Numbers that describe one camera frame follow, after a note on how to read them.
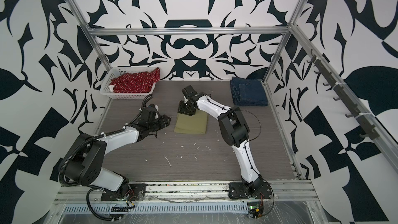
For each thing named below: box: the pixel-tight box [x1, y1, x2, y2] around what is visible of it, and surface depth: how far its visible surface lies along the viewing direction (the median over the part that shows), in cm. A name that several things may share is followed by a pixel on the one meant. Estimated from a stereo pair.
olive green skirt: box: [174, 109, 209, 135], surface depth 95 cm
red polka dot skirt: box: [109, 67, 161, 93], surface depth 116 cm
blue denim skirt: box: [230, 76, 268, 107], surface depth 113 cm
